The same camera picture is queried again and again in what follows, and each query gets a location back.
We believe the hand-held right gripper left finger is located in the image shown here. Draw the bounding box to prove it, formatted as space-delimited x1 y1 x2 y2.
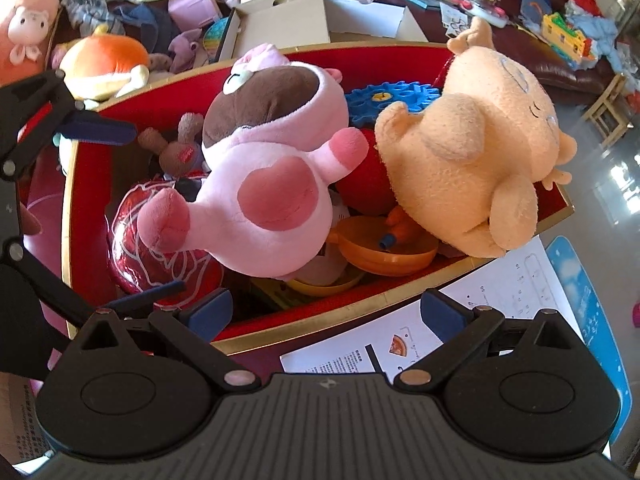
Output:
80 288 261 396

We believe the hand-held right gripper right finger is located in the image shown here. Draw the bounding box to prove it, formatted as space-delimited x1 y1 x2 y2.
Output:
392 288 583 396

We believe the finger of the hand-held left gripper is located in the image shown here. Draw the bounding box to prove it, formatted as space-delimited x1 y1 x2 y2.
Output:
10 247 186 331
0 72 138 181

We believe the red gift box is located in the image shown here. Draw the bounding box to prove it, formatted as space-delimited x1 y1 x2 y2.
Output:
60 42 575 356

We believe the pink plush toy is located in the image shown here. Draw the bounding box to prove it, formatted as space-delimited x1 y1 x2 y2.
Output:
136 42 371 281

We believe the beige plush toy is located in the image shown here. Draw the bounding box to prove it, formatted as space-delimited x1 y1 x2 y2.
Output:
374 16 578 259

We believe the blue toy gear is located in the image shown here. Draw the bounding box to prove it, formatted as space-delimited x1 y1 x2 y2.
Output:
344 81 443 128

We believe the person's left hand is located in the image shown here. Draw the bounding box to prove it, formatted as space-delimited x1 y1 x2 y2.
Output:
20 205 43 237

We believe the red foil ball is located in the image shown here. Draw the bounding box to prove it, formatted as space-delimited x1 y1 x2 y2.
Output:
106 172 226 308

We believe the white instruction sheet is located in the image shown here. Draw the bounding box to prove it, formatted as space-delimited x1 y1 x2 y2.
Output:
279 235 586 376

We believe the orange plush toy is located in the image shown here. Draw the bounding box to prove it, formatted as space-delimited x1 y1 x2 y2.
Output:
50 24 151 102

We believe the orange plastic bowl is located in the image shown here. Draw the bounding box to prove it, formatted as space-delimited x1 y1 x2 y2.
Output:
328 215 441 277

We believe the small brown bunny plush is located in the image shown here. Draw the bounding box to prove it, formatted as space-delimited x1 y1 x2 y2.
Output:
137 112 208 178

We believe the brown cardboard carton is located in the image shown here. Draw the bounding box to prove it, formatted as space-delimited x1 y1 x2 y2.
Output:
0 370 56 466

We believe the yellow plastic bowl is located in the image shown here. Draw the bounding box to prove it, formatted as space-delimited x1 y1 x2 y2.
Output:
285 265 366 297

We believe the navy cloth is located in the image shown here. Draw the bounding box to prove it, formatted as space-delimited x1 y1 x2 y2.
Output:
112 2 173 56

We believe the purple plush toy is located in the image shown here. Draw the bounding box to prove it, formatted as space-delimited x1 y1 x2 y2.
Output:
167 27 203 73

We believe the pink doll plush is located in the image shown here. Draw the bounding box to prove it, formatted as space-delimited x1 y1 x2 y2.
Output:
0 0 61 88

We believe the pink box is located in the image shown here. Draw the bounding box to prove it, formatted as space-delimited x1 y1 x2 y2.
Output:
167 0 223 31

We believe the blue moon print mat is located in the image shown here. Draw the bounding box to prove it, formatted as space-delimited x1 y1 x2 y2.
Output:
545 235 633 461

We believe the rainbow pop toy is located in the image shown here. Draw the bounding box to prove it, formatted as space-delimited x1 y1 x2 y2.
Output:
200 16 232 63

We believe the open cardboard box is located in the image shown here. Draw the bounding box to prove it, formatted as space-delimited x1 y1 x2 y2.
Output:
215 0 430 63

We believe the small wooden chair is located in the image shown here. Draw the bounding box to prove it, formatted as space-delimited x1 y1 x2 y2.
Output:
581 72 640 148

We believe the brown leather sofa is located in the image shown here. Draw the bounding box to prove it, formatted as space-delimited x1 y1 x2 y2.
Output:
350 0 626 106

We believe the colourful toy building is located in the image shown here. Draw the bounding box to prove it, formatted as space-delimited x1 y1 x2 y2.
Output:
542 10 598 68

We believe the small toy clutter pile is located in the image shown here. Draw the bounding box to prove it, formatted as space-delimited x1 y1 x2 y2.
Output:
440 0 511 28

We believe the clear plastic box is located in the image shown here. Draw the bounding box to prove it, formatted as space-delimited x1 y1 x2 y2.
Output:
520 0 556 36

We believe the light blue cloth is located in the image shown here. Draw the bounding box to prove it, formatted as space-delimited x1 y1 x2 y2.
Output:
565 0 633 78

